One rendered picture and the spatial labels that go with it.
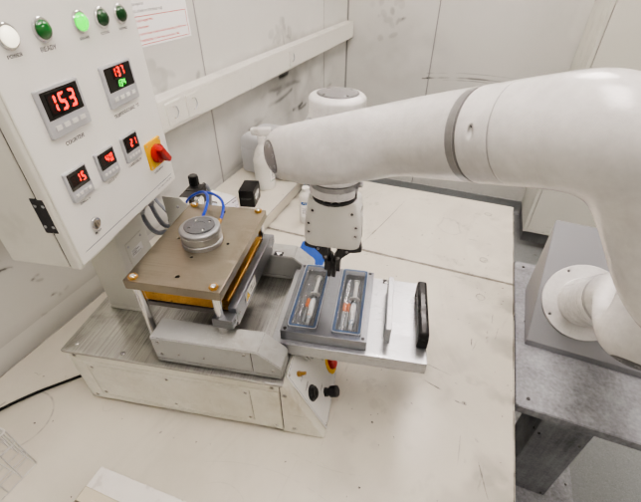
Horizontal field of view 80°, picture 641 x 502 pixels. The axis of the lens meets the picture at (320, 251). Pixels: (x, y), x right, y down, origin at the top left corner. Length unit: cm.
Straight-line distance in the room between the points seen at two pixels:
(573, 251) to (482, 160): 85
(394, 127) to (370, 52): 260
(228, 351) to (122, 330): 28
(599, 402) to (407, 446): 47
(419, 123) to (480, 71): 254
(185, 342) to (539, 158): 63
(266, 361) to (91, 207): 39
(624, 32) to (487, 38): 75
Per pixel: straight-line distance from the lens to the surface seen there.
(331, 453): 89
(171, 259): 77
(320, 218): 65
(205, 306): 76
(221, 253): 75
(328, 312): 78
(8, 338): 124
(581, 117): 32
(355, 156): 47
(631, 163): 33
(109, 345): 91
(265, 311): 88
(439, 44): 294
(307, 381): 84
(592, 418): 110
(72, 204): 71
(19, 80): 65
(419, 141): 41
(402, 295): 87
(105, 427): 103
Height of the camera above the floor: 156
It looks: 37 degrees down
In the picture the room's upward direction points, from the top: straight up
